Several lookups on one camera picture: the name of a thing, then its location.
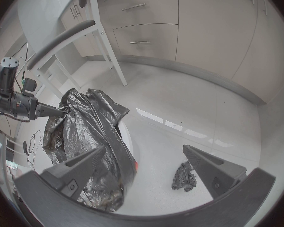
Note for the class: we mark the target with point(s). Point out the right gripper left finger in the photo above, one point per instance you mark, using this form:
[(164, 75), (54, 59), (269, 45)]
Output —
[(71, 174)]

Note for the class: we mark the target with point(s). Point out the beige cabinet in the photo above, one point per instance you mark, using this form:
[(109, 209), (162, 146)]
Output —
[(90, 41)]

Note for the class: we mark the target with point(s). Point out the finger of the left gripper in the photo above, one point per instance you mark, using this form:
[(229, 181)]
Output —
[(49, 112)]

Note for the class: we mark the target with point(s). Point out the beige wardrobe with drawers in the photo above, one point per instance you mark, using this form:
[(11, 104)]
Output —
[(203, 27)]

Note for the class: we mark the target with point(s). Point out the white chair with grey back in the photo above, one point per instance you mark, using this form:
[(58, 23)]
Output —
[(61, 35)]

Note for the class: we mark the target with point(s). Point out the white trash bin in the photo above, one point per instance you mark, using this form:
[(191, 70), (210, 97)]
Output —
[(129, 138)]

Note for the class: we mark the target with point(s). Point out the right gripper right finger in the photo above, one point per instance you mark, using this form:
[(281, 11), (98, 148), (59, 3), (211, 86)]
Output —
[(217, 174)]

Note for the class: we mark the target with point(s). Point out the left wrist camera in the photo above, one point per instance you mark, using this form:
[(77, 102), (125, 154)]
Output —
[(29, 85)]

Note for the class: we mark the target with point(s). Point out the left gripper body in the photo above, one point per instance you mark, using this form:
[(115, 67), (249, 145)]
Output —
[(24, 105)]

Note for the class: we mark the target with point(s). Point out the crumpled black plastic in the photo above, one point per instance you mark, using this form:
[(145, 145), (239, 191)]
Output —
[(183, 177)]

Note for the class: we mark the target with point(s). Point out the black plastic bag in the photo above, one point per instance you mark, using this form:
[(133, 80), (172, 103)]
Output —
[(85, 126)]

